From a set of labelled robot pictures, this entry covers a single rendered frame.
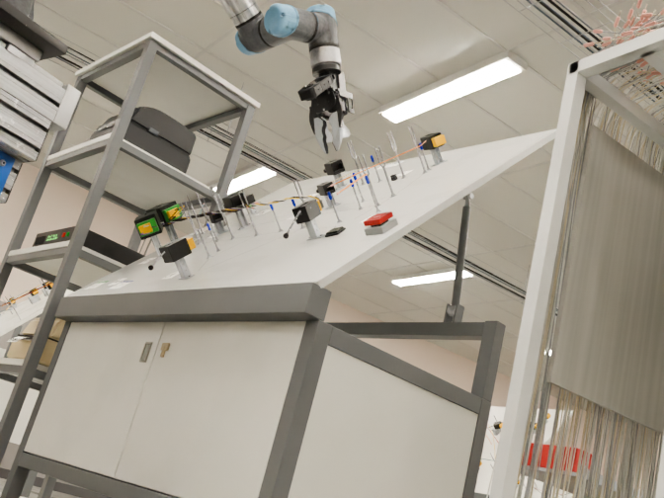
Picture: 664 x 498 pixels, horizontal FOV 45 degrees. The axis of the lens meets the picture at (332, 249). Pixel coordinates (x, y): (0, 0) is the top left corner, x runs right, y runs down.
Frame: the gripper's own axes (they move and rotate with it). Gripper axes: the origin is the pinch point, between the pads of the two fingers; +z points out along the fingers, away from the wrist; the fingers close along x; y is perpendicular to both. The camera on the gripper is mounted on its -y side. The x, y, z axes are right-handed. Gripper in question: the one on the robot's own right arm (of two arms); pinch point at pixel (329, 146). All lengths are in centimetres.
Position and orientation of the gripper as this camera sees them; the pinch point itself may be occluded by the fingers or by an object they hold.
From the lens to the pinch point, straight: 193.1
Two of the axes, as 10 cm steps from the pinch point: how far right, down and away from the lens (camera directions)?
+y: 5.8, 0.5, 8.2
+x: -8.1, 1.6, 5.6
